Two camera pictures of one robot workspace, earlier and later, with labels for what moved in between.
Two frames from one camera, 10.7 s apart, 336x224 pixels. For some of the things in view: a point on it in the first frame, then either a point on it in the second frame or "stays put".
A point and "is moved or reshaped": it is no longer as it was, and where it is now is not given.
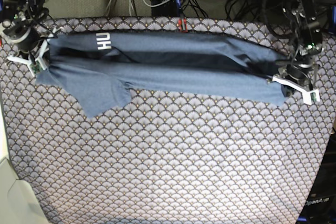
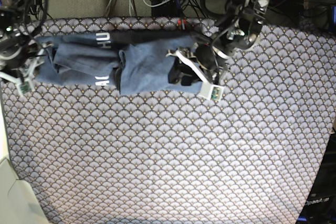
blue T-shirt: (97, 68) is moved or reshaped
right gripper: (301, 65) → (213, 63)
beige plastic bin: (19, 202) stays put
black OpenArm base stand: (320, 208) stays put
